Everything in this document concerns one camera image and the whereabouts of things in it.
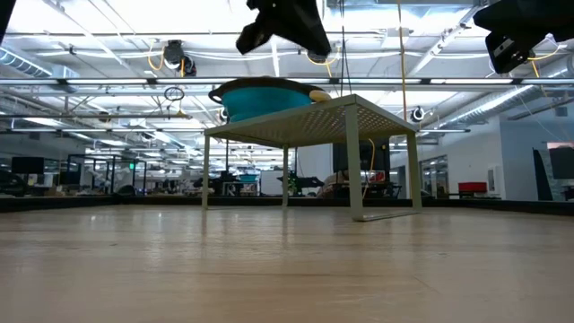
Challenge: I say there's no green perforated metal riser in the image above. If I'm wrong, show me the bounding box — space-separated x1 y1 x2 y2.
201 93 423 223

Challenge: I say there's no long ceiling light bar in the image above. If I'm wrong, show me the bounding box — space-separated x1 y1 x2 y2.
0 77 574 87

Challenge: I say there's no black aluminium table frame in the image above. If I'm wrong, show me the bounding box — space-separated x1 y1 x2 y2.
0 196 574 215

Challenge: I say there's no black cabinet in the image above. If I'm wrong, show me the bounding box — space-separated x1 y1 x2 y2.
332 137 391 199

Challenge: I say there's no blue grey collapsible colander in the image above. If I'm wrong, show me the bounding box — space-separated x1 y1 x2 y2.
207 76 331 124

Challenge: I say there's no red storage box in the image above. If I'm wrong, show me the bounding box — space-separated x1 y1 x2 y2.
457 181 489 195

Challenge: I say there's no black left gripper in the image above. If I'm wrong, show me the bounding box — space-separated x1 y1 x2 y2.
246 0 333 57

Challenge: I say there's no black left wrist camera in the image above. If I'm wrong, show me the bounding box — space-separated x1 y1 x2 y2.
235 16 274 57

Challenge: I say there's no black hanging cable loop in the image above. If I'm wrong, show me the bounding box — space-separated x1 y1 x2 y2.
163 86 186 103

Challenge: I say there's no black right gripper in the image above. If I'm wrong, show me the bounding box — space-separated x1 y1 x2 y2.
473 0 574 45

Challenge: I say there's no black monitor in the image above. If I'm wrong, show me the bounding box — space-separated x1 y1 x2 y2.
11 156 45 176

